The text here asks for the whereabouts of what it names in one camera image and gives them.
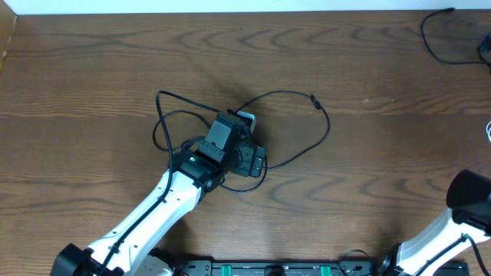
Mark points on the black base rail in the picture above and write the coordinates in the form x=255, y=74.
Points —
x=201, y=267

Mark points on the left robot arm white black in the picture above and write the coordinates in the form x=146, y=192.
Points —
x=196, y=169

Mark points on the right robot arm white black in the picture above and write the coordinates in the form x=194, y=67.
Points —
x=464, y=223

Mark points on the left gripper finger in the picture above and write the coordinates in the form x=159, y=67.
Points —
x=246, y=155
x=258, y=161

